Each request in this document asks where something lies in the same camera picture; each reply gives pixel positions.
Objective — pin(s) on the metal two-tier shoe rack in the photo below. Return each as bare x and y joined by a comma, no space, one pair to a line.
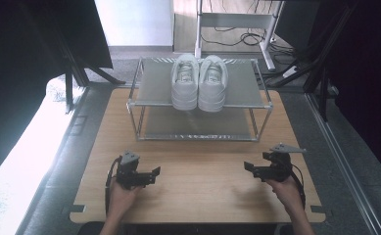
155,88

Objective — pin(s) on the metal floor rail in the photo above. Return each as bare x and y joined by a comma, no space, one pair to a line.
344,166

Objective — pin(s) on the black metal stand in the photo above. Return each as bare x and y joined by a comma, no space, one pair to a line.
69,88
322,75

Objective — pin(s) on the dark curtain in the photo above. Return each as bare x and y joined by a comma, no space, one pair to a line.
18,81
367,81

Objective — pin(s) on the white sneaker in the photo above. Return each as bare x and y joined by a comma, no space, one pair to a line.
212,93
184,93

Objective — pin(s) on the person's right hand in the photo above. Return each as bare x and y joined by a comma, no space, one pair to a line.
286,192

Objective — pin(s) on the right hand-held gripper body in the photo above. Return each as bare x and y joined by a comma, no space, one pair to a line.
277,166

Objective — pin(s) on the white desk frame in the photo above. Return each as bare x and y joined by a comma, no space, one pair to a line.
233,20

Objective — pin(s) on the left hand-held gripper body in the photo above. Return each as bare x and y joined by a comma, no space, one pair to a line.
129,171

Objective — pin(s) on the white power strip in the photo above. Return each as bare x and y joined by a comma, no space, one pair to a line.
290,71

